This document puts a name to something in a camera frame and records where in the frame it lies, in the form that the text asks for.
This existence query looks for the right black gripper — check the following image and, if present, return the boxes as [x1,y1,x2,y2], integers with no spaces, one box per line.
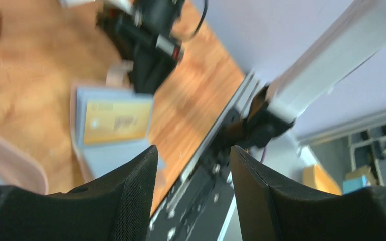
[96,1,184,95]

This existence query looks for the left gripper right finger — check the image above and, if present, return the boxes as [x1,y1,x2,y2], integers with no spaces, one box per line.
[230,146,386,240]

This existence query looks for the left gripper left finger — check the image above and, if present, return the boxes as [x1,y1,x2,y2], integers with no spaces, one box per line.
[0,145,158,240]

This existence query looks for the pink leather card holder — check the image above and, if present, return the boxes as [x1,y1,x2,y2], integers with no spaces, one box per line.
[70,60,153,182]

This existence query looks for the gold credit card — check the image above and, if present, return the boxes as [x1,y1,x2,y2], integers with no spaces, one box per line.
[80,99,153,145]

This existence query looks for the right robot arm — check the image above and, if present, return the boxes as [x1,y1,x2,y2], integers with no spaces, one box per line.
[217,1,386,147]

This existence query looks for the pink oval tray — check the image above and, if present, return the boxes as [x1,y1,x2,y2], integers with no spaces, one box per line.
[0,137,49,195]

